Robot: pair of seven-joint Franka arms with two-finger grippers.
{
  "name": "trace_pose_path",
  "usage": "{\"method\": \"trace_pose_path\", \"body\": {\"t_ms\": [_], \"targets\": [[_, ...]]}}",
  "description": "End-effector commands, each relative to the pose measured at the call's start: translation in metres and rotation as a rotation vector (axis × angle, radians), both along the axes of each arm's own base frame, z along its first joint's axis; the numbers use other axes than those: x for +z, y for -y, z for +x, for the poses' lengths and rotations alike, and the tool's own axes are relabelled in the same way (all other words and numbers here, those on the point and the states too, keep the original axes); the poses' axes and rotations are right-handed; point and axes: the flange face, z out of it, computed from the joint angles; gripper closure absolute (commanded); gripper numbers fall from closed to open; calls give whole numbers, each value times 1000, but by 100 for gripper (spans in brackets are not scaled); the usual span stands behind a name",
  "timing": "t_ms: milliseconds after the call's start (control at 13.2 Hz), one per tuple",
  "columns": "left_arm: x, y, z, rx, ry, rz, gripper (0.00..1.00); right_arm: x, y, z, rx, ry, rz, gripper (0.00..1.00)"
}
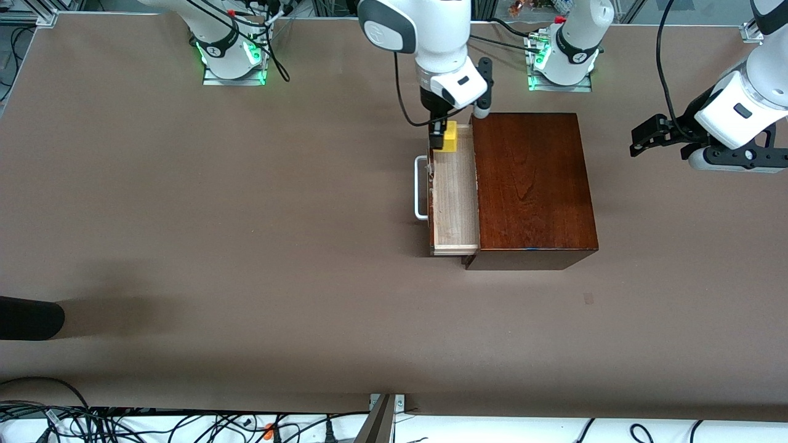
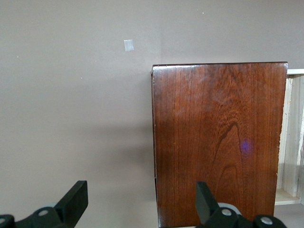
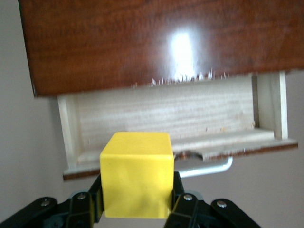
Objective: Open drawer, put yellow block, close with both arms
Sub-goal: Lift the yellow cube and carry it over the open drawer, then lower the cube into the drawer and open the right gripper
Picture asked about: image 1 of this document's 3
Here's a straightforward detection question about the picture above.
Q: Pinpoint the wooden drawer with white handle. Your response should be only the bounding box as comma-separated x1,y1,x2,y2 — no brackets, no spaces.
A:
414,123,481,257

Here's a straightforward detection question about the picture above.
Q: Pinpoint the dark brown wooden cabinet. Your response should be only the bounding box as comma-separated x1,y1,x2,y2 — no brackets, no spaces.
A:
463,112,599,271

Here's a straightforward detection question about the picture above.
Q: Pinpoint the brown paper table cover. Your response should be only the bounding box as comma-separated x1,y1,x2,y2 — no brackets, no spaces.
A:
0,12,788,422

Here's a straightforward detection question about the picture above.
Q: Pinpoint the black ribbed cylinder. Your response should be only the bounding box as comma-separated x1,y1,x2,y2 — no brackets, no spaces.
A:
0,296,66,341

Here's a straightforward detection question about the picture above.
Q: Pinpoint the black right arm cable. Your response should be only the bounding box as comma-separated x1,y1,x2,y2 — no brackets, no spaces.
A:
393,49,435,129

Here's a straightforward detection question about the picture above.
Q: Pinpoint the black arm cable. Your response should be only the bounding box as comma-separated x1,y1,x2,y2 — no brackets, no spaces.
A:
393,49,435,129
656,0,696,139

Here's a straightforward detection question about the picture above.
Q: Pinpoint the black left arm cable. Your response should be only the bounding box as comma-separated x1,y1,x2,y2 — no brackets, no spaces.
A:
656,0,696,139

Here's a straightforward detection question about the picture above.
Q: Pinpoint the long black base cable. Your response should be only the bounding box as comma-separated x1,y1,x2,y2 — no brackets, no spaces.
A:
471,34,534,53

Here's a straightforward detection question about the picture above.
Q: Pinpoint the short black base cable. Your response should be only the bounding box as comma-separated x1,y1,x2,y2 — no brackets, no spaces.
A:
489,17,537,40

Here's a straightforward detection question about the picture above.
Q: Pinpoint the aluminium right arm base plate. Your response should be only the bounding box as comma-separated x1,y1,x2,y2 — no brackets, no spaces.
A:
202,62,267,86

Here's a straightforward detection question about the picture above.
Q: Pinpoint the aluminium post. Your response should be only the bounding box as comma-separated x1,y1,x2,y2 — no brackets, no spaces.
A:
354,394,396,443

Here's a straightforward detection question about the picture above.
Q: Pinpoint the black looping floor cable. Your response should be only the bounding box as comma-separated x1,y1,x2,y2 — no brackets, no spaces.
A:
0,377,93,425

